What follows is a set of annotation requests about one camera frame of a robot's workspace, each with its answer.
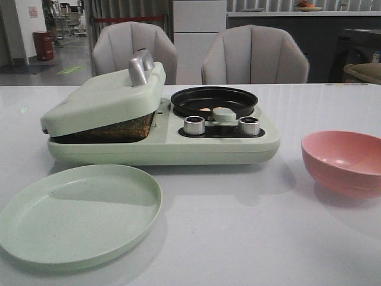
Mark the mint green breakfast maker base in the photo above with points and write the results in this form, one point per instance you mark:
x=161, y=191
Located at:
x=165, y=146

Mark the black round frying pan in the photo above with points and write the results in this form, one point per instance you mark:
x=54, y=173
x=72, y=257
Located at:
x=187, y=102

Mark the red trash bin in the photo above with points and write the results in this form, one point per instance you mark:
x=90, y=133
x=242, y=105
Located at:
x=43, y=45

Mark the right silver control knob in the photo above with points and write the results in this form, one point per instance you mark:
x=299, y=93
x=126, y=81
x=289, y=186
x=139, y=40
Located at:
x=248, y=126

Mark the walking person in background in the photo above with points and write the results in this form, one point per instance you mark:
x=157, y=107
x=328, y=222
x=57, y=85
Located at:
x=48, y=12

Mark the dark kitchen counter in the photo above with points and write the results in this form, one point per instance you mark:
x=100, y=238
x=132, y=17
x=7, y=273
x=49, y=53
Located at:
x=316, y=33

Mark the mint green pan handle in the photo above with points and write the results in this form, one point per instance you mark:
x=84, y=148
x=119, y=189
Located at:
x=222, y=114

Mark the white refrigerator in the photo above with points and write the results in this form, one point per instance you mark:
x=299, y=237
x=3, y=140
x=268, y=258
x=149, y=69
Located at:
x=195, y=26

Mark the grey curtain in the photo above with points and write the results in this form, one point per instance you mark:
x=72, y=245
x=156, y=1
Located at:
x=159, y=13

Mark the whole wheat bread slice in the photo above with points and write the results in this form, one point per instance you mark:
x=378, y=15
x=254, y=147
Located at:
x=124, y=132

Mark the left silver control knob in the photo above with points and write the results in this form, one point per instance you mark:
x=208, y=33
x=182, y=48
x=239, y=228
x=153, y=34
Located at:
x=194, y=125

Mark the silver control knob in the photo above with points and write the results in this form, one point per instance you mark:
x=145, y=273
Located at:
x=194, y=125
x=248, y=126

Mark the right beige armchair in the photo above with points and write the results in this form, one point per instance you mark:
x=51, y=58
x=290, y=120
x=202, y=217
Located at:
x=253, y=54

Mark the left beige armchair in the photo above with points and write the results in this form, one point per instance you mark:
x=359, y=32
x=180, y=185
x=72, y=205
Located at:
x=118, y=42

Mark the pink plastic bowl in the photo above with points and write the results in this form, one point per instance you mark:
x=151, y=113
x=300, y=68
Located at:
x=347, y=163

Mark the fruit plate on counter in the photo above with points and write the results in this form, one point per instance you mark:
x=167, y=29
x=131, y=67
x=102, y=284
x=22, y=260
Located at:
x=305, y=6

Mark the beige armchair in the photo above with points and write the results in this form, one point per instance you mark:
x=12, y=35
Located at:
x=253, y=54
x=118, y=42

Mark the red barrier belt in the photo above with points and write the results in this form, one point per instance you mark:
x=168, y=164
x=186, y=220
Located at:
x=126, y=19

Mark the mint green round plate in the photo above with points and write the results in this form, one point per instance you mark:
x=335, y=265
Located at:
x=80, y=217

